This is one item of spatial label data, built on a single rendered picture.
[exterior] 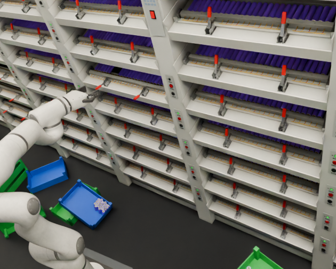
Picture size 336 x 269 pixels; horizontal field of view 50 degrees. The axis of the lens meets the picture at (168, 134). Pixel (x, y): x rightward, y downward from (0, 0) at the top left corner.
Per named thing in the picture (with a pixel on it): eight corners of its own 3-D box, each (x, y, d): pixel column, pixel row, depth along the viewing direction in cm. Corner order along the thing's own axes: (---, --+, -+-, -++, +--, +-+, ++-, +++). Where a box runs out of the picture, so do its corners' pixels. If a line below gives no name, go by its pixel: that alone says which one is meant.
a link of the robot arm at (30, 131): (37, 171, 132) (70, 132, 159) (21, 132, 125) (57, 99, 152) (16, 172, 134) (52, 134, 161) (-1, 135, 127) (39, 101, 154)
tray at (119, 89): (172, 109, 171) (164, 97, 164) (86, 86, 204) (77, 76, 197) (191, 77, 178) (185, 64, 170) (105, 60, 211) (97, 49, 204)
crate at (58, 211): (72, 226, 244) (67, 220, 239) (53, 215, 255) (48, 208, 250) (101, 195, 260) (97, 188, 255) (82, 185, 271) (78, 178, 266)
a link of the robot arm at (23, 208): (57, 236, 161) (90, 236, 158) (50, 263, 154) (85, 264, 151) (-10, 184, 122) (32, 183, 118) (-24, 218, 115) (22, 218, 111)
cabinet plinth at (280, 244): (332, 270, 186) (333, 266, 183) (63, 151, 306) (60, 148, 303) (341, 246, 195) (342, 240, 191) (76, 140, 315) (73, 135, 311)
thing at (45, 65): (76, 84, 209) (61, 68, 199) (16, 68, 243) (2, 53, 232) (94, 57, 216) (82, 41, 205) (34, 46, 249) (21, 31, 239)
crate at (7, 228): (4, 230, 255) (6, 238, 249) (-11, 214, 242) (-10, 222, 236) (44, 209, 262) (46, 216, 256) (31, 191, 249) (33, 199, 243)
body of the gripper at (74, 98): (57, 110, 161) (77, 100, 169) (72, 116, 156) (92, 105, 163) (53, 95, 157) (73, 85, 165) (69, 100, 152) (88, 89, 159)
